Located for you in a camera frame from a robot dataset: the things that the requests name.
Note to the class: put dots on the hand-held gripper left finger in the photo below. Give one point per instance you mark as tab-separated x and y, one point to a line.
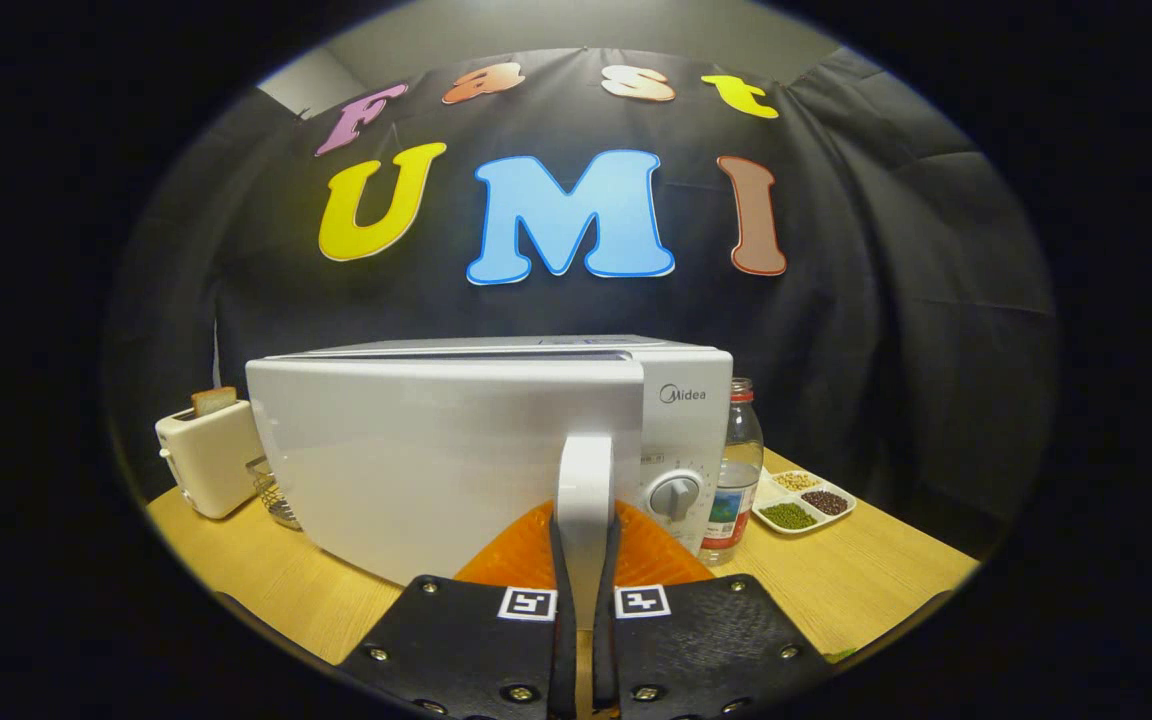
564	660

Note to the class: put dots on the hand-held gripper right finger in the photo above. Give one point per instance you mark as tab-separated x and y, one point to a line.
604	660

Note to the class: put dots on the white microwave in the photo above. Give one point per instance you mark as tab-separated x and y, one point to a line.
436	450

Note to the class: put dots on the clear plastic water bottle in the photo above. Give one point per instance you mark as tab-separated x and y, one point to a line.
736	470

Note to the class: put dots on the white divided bean dish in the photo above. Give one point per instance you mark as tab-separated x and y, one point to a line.
804	503

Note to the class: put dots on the cream toaster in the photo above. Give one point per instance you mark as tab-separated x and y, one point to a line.
211	460

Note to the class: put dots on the toast slice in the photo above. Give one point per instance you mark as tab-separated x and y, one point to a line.
213	401

